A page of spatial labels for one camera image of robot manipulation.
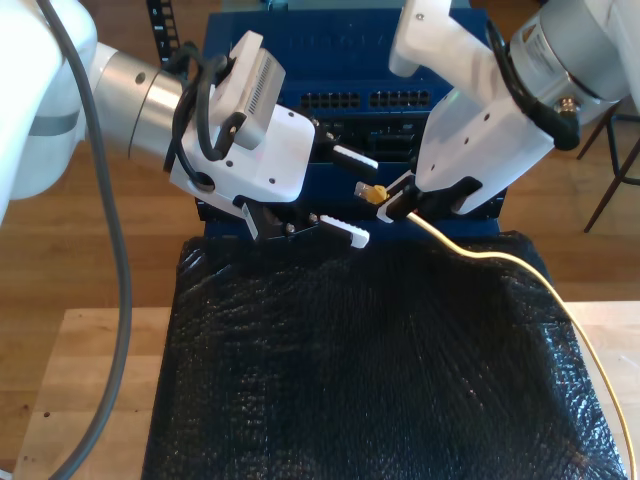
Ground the blue rack tray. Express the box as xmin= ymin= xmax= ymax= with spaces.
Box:
xmin=197 ymin=159 xmax=504 ymax=221

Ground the black bubble-wrap mat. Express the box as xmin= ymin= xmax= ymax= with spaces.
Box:
xmin=141 ymin=230 xmax=629 ymax=480

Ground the yellow network cable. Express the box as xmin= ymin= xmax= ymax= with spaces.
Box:
xmin=352 ymin=180 xmax=632 ymax=471

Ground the grey arm hose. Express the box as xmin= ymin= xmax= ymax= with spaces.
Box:
xmin=37 ymin=0 xmax=134 ymax=480

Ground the blue network switch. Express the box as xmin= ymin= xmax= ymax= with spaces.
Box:
xmin=202 ymin=9 xmax=506 ymax=124

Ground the blue rack base plate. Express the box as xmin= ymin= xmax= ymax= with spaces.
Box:
xmin=203 ymin=217 xmax=503 ymax=241

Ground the black metal stool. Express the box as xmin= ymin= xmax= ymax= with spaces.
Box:
xmin=577 ymin=102 xmax=640 ymax=234

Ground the black rack server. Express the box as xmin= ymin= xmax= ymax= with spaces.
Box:
xmin=279 ymin=107 xmax=436 ymax=165

